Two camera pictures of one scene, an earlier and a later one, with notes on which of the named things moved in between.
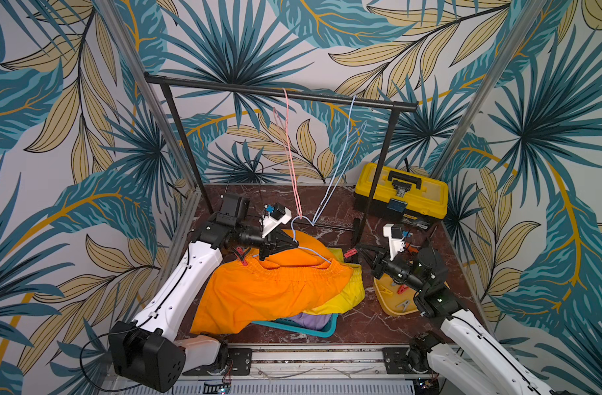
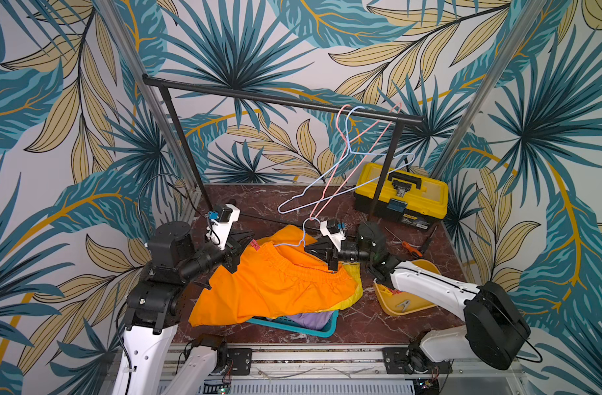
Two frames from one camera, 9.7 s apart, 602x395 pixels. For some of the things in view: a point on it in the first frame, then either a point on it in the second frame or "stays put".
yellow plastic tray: [390, 300] stays put
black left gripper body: [270, 243] to [229, 257]
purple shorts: [312, 321] stays put
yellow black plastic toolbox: [401, 197] stays put
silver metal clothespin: [404, 304] stays put
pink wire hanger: [287, 137] to [344, 140]
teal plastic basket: [288, 323] stays put
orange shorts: [301, 272] stays put
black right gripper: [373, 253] to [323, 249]
